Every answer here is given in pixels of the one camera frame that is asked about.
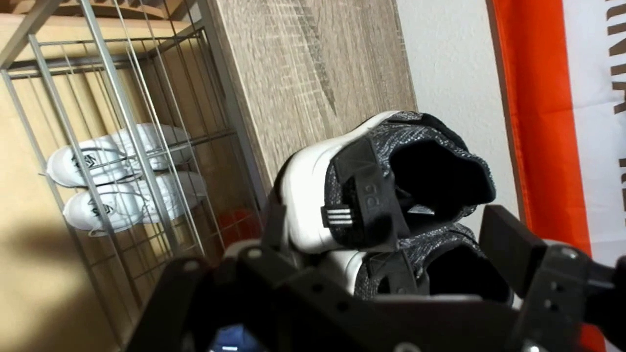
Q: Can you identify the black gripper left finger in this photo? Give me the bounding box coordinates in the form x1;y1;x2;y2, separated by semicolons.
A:
261;190;287;252

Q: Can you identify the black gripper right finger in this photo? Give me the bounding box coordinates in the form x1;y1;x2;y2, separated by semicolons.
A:
478;205;547;305

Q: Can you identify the black knit shoe white sole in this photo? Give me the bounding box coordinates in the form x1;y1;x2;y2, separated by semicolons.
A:
275;109;494;254

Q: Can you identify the grey metal shoe rack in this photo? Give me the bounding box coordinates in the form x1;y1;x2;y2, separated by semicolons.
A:
0;0;418;348

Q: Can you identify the white sneaker upper one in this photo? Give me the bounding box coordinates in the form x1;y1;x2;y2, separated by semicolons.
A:
44;123;189;188

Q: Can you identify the white sneaker one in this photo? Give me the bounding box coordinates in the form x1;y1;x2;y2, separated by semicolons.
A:
62;172;205;237
44;123;189;188

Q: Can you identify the white sneaker lower one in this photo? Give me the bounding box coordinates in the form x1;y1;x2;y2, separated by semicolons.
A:
62;172;205;237

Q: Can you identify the California Republic flag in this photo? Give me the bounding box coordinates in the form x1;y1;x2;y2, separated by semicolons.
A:
484;0;626;352

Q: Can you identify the wooden chair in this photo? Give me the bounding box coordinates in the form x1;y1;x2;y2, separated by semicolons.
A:
0;0;195;19

